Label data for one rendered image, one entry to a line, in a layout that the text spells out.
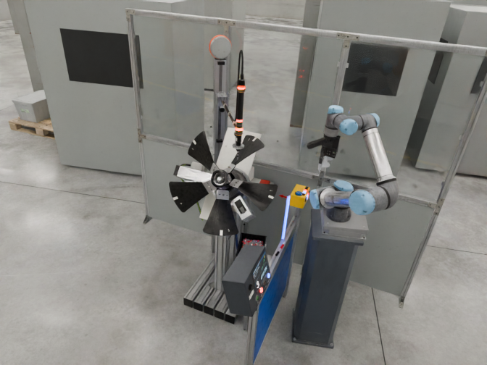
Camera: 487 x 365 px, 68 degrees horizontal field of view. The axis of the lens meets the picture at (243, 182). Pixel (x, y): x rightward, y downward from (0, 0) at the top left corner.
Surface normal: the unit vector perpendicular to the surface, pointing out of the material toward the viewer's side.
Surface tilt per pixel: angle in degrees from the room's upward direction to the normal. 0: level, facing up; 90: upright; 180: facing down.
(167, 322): 0
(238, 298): 90
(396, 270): 90
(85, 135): 90
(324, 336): 90
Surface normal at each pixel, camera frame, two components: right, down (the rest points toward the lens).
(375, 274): -0.38, 0.45
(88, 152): -0.18, 0.49
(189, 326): 0.06, -0.86
